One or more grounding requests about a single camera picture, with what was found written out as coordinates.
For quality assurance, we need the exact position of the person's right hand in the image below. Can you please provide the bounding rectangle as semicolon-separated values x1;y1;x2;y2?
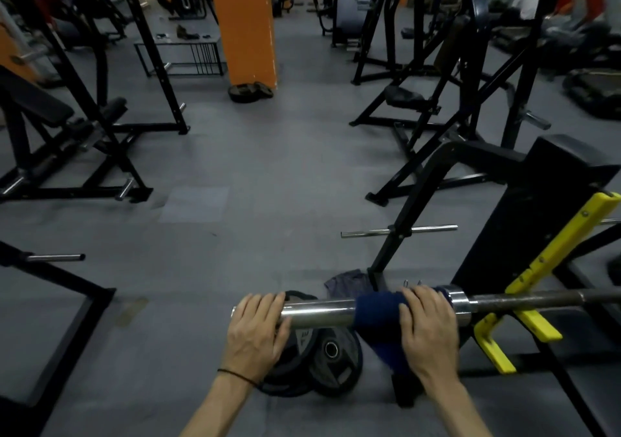
397;285;462;389

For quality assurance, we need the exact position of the person's left hand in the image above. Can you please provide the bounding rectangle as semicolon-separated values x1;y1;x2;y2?
219;292;293;387

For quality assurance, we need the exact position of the blue cleaning cloth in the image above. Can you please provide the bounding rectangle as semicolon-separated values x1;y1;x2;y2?
354;286;452;372

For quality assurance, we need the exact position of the steel barbell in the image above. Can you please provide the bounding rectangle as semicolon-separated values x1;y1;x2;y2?
230;284;621;330

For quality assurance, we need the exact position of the black weight plate white lettering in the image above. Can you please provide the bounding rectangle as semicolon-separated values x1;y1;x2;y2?
257;290;321;399

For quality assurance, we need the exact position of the black grip-hole weight plate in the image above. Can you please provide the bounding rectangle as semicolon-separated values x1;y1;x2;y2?
308;327;365;398

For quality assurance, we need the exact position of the grey cloth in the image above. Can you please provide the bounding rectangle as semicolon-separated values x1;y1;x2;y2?
323;269;372;301

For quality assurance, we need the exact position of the yellow bar hook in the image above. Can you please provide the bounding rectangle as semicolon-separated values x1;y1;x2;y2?
474;191;621;376

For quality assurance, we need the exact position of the black bench press rack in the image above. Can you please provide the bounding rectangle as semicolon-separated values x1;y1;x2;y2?
340;134;621;437

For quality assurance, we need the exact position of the black and red lever machine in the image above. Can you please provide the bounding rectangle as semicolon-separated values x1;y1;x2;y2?
349;0;607;208

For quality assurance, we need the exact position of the black squat rack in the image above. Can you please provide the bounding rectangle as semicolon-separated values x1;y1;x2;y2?
111;0;191;136

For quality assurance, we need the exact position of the wide orange pillar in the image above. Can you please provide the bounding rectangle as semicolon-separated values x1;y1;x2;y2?
206;0;279;89

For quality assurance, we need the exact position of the black incline bench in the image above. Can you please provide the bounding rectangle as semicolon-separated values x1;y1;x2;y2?
0;0;155;205

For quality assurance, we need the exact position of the black elliptical trainer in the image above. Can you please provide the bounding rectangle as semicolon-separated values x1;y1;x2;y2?
538;19;621;72

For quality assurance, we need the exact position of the grey panel weight machine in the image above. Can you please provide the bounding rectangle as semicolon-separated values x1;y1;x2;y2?
332;0;379;48

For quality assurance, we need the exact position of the narrow orange pillar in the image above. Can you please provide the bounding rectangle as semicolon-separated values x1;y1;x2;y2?
0;19;42;83

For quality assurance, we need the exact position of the black hair tie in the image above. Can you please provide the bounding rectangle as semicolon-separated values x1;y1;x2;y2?
217;367;259;388

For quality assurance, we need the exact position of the black rack base frame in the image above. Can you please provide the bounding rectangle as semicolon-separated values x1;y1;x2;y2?
0;240;117;437

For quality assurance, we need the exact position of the black plate-loaded machine frame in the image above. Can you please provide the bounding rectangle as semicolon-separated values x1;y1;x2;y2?
351;0;447;87

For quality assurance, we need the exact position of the black wire frame table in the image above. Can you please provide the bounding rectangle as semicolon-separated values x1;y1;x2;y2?
134;34;226;78

